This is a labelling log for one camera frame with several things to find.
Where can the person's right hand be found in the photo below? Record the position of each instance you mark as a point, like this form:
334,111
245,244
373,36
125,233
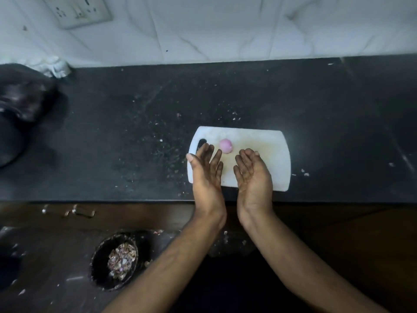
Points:
255,189

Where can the person's left hand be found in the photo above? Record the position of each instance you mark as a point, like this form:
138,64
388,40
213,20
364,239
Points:
207,189

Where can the person's left middle finger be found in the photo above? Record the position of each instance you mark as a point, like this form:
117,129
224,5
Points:
208,155

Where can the person's right little finger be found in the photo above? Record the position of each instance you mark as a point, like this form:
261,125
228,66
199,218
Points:
237,175

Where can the person's left little finger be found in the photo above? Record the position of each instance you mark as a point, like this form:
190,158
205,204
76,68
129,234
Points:
219,170

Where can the person's right thumb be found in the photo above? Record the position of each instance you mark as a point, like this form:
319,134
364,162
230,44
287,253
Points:
260,161

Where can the person's left thumb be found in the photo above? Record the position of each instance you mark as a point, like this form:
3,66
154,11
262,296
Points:
190,161

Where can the person's right middle finger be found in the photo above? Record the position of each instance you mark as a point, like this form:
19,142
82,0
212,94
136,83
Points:
245,158

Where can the person's right forearm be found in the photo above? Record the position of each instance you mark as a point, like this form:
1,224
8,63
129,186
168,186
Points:
293,260

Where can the person's left forearm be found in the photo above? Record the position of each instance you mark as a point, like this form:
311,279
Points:
172,264

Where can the white plastic cutting board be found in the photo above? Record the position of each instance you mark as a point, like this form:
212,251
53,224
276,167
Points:
273,153

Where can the peeled pink onion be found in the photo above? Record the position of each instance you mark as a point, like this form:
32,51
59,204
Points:
225,146

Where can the pile of onion peels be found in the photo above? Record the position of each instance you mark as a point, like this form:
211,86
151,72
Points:
122,260

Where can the black round waste bin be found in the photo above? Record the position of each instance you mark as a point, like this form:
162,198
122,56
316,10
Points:
99,267

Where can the white crumpled cloth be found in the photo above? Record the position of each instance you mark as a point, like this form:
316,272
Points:
53,66

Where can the black plastic bag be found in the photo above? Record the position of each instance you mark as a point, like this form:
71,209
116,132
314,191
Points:
22,97

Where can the white wall socket plate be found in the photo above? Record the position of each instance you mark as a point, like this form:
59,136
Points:
76,11

